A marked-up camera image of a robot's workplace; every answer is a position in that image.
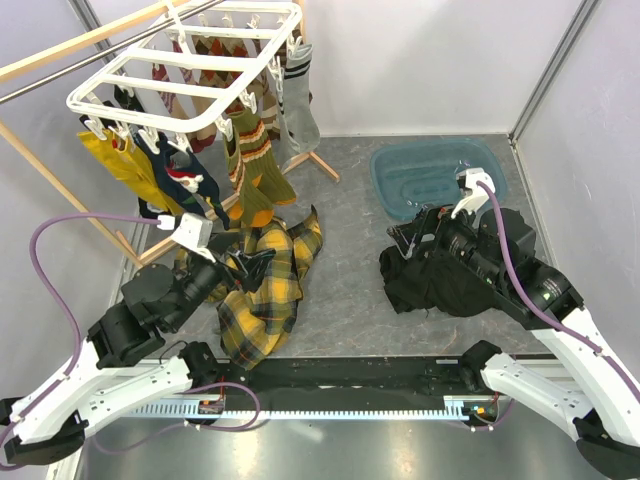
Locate grey sock black stripes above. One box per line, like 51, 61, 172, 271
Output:
282, 44, 320, 153

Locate olive striped sock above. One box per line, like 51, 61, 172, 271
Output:
224, 130, 274, 228
230, 108, 296, 205

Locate navy santa sock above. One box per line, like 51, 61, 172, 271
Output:
133, 130, 230, 230

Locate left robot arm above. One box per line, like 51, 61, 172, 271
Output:
1, 249, 276, 471

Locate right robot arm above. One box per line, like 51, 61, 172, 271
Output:
379, 207, 639, 479

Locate black patterned sock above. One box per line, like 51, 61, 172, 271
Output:
114, 85, 145, 113

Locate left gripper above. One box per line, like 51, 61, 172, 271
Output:
169, 231, 277, 331

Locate argyle orange beige sock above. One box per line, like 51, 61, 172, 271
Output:
192, 35, 248, 147

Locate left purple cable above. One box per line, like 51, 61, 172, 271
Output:
0, 212, 176, 471

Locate white plastic clip hanger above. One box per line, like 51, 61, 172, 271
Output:
65, 0, 304, 152

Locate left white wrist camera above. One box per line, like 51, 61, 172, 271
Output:
170, 213, 216, 263

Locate wooden drying rack frame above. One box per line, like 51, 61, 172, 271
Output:
1, 1, 341, 268

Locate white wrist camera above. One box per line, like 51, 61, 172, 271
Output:
170, 213, 216, 263
451, 168, 496, 219

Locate blue plastic basin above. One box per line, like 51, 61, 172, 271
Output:
370, 137, 508, 221

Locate yellow plaid shirt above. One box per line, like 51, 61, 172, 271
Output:
206, 206, 323, 370

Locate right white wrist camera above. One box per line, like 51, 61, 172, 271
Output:
451, 168, 496, 219

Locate brown beige striped sock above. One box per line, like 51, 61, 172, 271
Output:
248, 39, 287, 141

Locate metal hanging rod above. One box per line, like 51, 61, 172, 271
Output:
0, 0, 226, 105

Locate olive striped sock front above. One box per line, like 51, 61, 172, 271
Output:
230, 108, 296, 205

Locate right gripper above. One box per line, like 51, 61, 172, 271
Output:
387, 195, 506, 288

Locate black garment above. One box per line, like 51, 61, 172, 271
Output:
379, 241, 497, 317

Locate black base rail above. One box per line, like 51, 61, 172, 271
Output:
131, 356, 497, 421

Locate yellow sock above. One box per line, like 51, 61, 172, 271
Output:
77, 130, 183, 215

